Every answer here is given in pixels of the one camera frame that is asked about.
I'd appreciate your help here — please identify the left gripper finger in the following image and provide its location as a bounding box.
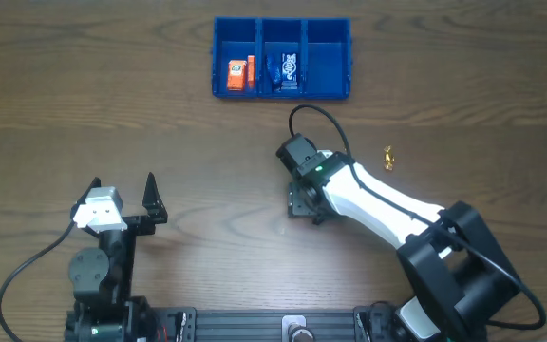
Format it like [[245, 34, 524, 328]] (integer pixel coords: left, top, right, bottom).
[[70, 176, 103, 213], [141, 171, 169, 225]]

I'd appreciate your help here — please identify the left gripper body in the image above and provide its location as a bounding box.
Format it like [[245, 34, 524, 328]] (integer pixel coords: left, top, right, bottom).
[[120, 214, 157, 237]]

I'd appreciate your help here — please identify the blue candy pack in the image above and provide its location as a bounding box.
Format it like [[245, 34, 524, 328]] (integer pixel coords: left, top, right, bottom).
[[264, 53, 284, 92], [280, 51, 300, 90]]

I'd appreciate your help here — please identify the blue tray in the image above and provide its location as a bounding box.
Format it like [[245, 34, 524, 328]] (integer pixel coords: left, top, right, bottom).
[[212, 16, 353, 101]]

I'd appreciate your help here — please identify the gold wrapped candy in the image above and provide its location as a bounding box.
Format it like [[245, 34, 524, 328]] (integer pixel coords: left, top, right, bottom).
[[382, 145, 396, 172]]

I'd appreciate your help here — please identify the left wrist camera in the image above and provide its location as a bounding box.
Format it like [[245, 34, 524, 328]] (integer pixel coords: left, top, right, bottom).
[[72, 186, 128, 234]]

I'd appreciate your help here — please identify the mounting rail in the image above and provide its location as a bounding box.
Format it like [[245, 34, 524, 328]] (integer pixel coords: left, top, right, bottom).
[[149, 306, 398, 342]]

